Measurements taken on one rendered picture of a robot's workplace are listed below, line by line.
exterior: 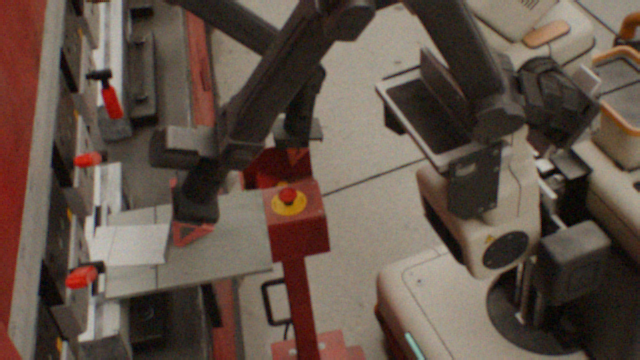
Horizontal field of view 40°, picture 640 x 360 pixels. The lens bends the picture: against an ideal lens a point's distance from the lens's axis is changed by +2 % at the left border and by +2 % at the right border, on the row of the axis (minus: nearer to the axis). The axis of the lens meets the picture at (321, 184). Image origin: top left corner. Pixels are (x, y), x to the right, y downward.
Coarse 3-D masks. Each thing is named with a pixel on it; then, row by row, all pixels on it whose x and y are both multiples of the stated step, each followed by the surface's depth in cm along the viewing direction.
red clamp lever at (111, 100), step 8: (96, 72) 136; (104, 72) 136; (96, 80) 137; (104, 80) 137; (104, 88) 138; (112, 88) 139; (104, 96) 139; (112, 96) 139; (104, 104) 140; (112, 104) 140; (120, 104) 142; (112, 112) 142; (120, 112) 142
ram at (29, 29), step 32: (0, 0) 100; (32, 0) 115; (0, 32) 98; (32, 32) 112; (0, 64) 96; (32, 64) 109; (0, 96) 93; (32, 96) 106; (0, 128) 91; (32, 128) 103; (0, 160) 90; (0, 192) 88; (0, 224) 86; (0, 256) 85; (32, 256) 95; (0, 288) 83; (32, 288) 93; (0, 320) 82; (32, 320) 91
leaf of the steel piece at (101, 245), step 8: (96, 232) 147; (104, 232) 146; (112, 232) 146; (96, 240) 145; (104, 240) 145; (112, 240) 145; (96, 248) 144; (104, 248) 144; (96, 256) 143; (104, 256) 143
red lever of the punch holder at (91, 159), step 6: (102, 150) 122; (78, 156) 113; (84, 156) 113; (90, 156) 114; (96, 156) 116; (102, 156) 121; (108, 156) 122; (78, 162) 113; (84, 162) 113; (90, 162) 113; (96, 162) 115; (102, 162) 121
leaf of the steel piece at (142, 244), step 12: (120, 228) 147; (132, 228) 146; (144, 228) 146; (156, 228) 146; (168, 228) 143; (120, 240) 145; (132, 240) 145; (144, 240) 144; (156, 240) 144; (168, 240) 142; (120, 252) 143; (132, 252) 143; (144, 252) 142; (156, 252) 142; (168, 252) 142; (108, 264) 141; (120, 264) 141; (132, 264) 141; (144, 264) 141; (156, 264) 141
